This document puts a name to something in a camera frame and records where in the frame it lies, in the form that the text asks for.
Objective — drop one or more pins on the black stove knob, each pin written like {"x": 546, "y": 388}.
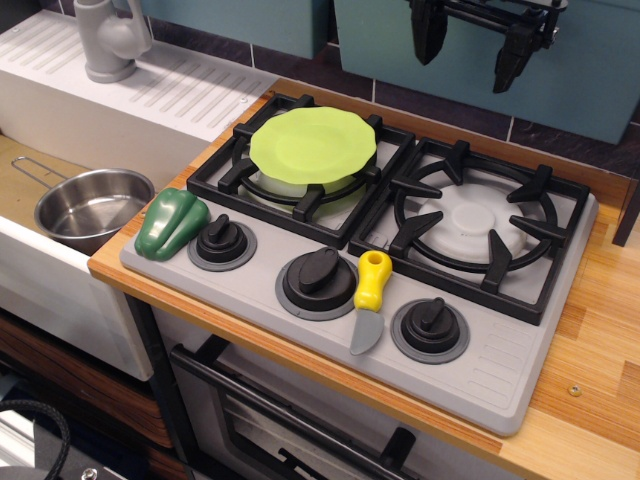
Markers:
{"x": 430, "y": 331}
{"x": 317, "y": 286}
{"x": 223, "y": 245}

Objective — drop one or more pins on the teal right wall cabinet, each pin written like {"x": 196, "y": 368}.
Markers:
{"x": 586, "y": 83}

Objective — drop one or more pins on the black middle stove knob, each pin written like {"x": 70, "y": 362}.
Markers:
{"x": 317, "y": 286}

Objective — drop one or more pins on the stainless steel pot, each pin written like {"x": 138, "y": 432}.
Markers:
{"x": 83, "y": 212}

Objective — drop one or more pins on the grey toy faucet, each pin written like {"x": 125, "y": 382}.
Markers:
{"x": 111, "y": 44}

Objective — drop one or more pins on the black right stove knob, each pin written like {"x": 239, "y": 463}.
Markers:
{"x": 430, "y": 331}

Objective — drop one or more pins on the grey toy stove top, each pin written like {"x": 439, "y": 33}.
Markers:
{"x": 490, "y": 384}

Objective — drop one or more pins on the teal left wall cabinet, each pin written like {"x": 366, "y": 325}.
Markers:
{"x": 297, "y": 28}

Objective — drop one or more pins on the black right burner grate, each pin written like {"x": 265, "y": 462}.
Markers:
{"x": 491, "y": 232}

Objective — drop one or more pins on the light green plastic plate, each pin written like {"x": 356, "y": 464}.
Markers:
{"x": 315, "y": 145}

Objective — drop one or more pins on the green toy bell pepper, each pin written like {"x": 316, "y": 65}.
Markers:
{"x": 171, "y": 221}

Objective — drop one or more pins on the black left burner grate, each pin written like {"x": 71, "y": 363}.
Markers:
{"x": 327, "y": 213}

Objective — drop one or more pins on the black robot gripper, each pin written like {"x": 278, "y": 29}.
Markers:
{"x": 525, "y": 24}

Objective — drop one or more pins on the yellow handled toy knife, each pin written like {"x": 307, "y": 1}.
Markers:
{"x": 374, "y": 271}

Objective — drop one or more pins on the black left stove knob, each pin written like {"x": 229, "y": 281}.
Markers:
{"x": 223, "y": 245}

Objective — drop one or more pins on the teal wall cabinet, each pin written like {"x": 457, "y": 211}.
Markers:
{"x": 297, "y": 28}
{"x": 586, "y": 83}

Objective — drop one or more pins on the black burner grate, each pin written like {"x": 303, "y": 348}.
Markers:
{"x": 491, "y": 232}
{"x": 327, "y": 213}

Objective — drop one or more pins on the toy oven door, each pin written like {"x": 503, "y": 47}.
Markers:
{"x": 203, "y": 365}

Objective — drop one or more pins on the white toy sink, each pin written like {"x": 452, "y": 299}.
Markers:
{"x": 55, "y": 122}

